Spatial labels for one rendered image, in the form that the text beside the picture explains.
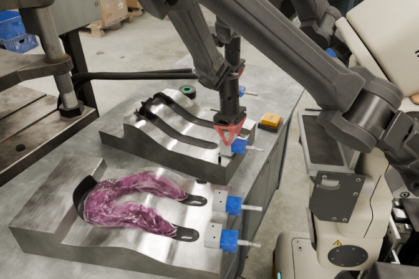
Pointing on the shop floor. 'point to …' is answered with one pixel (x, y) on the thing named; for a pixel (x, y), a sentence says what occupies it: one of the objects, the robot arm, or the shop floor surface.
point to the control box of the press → (67, 12)
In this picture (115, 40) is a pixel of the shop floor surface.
